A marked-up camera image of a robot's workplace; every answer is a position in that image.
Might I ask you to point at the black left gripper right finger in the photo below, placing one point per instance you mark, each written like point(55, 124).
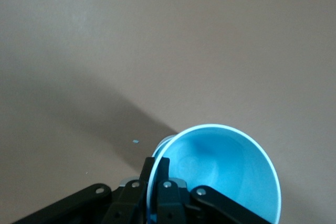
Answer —
point(168, 203)

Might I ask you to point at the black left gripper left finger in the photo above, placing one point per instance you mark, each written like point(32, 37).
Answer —
point(128, 203)

